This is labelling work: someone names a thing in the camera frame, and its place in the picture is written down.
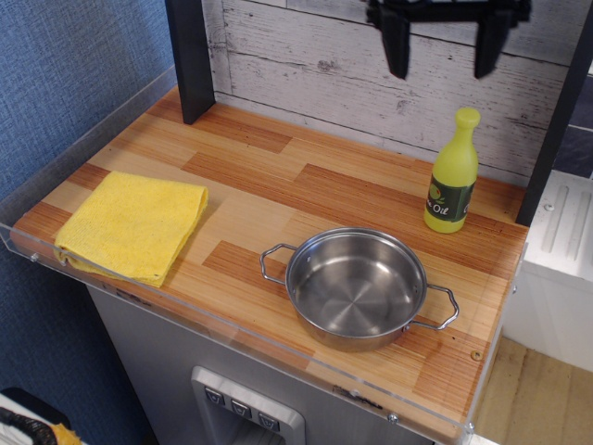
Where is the left black upright post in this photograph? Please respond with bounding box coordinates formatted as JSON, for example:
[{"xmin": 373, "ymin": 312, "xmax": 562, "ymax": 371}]
[{"xmin": 165, "ymin": 0, "xmax": 216, "ymax": 124}]

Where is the grey toy fridge cabinet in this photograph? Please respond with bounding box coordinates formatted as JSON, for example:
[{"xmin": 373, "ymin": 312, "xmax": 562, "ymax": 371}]
[{"xmin": 85, "ymin": 283, "xmax": 464, "ymax": 445}]

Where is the white cabinet at right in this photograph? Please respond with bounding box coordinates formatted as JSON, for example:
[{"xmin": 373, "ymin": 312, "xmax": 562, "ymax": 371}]
[{"xmin": 502, "ymin": 171, "xmax": 592, "ymax": 371}]

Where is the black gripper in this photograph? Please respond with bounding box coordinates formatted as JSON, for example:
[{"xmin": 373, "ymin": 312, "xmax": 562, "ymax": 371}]
[{"xmin": 366, "ymin": 1, "xmax": 532, "ymax": 79}]

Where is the right black upright post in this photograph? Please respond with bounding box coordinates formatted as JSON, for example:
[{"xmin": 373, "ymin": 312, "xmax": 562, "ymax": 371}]
[{"xmin": 515, "ymin": 6, "xmax": 592, "ymax": 227}]

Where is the clear acrylic guard rail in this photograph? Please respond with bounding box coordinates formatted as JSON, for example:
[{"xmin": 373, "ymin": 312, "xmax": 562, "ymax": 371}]
[{"xmin": 1, "ymin": 70, "xmax": 527, "ymax": 444}]

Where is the black upright post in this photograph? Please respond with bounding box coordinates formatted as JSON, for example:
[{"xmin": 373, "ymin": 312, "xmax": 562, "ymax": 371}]
[
  {"xmin": 165, "ymin": 0, "xmax": 216, "ymax": 124},
  {"xmin": 515, "ymin": 6, "xmax": 592, "ymax": 227}
]

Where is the yellow folded cloth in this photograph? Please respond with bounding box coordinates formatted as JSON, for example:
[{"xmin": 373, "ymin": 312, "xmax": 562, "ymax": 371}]
[{"xmin": 55, "ymin": 172, "xmax": 208, "ymax": 287}]

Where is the black object bottom left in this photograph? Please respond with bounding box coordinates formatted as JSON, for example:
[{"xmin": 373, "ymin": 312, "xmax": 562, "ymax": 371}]
[{"xmin": 1, "ymin": 388, "xmax": 70, "ymax": 444}]

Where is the yellow olive oil bottle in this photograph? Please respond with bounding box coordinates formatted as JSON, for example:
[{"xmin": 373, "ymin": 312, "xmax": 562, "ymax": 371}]
[{"xmin": 423, "ymin": 108, "xmax": 481, "ymax": 234}]

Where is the silver dispenser button panel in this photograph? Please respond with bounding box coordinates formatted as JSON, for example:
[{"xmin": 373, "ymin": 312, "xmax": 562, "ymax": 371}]
[{"xmin": 191, "ymin": 366, "xmax": 307, "ymax": 444}]

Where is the orange cloth in corner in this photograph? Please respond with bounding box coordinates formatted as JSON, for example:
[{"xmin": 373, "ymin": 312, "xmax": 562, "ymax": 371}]
[{"xmin": 50, "ymin": 424, "xmax": 83, "ymax": 445}]

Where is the stainless steel pot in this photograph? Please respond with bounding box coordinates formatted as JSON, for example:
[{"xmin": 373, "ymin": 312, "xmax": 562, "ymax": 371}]
[{"xmin": 276, "ymin": 227, "xmax": 432, "ymax": 352}]

